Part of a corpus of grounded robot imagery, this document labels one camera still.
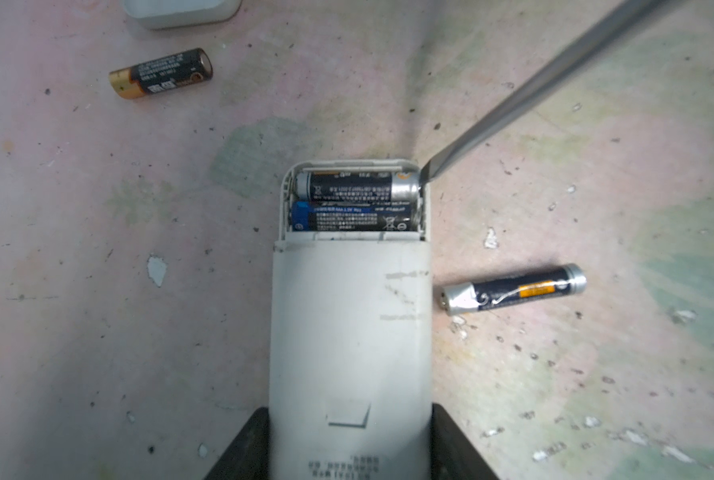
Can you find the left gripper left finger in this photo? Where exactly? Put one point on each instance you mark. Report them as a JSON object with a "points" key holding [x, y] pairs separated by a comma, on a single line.
{"points": [[247, 456]]}

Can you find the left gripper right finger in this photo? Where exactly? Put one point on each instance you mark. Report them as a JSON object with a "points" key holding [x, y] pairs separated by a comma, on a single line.
{"points": [[453, 455]]}

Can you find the white remote control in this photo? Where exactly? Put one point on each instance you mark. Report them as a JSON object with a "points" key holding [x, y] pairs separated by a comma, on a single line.
{"points": [[350, 359]]}

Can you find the orange black handled screwdriver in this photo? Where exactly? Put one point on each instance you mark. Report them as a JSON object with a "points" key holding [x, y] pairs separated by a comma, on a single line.
{"points": [[621, 23]]}

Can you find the black gold AA battery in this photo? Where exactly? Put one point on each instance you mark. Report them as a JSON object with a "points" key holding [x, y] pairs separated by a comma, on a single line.
{"points": [[162, 75]]}

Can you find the white battery cover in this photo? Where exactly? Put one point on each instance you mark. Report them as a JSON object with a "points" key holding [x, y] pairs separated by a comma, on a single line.
{"points": [[166, 14]]}

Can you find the blue black AA battery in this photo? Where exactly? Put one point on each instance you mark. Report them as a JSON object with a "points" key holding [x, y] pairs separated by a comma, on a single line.
{"points": [[360, 217]]}

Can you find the black silver AA battery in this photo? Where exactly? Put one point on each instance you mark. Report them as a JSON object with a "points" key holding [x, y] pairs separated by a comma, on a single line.
{"points": [[357, 186]]}

